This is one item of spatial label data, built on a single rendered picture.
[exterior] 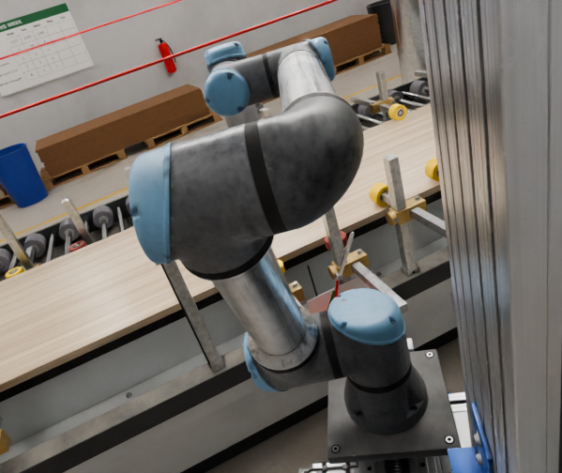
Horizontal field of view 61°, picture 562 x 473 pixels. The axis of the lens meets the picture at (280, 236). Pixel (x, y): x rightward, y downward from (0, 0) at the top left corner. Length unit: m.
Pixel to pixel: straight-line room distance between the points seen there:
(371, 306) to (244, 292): 0.28
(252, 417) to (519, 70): 1.99
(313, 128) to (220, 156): 0.09
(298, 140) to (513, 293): 0.23
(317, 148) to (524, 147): 0.22
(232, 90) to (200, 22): 7.80
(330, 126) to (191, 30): 8.12
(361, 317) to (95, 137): 6.54
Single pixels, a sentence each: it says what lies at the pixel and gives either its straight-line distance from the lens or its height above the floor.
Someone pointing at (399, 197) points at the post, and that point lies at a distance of 1.61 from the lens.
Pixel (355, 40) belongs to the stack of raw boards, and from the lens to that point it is 8.25.
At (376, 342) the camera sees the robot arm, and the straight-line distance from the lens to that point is 0.77.
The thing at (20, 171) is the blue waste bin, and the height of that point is 0.46.
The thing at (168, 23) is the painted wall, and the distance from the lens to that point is 8.48.
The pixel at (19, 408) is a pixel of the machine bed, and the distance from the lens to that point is 1.93.
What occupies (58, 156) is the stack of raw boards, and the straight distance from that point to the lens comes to 7.18.
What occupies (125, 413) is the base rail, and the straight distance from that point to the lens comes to 1.69.
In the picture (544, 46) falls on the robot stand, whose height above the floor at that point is 1.71.
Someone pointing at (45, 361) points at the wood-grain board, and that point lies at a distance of 1.75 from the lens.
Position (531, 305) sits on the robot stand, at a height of 1.56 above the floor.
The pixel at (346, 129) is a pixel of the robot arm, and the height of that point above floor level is 1.62.
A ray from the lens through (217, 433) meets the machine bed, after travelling 2.15.
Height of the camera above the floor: 1.77
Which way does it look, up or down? 29 degrees down
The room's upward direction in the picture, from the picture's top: 18 degrees counter-clockwise
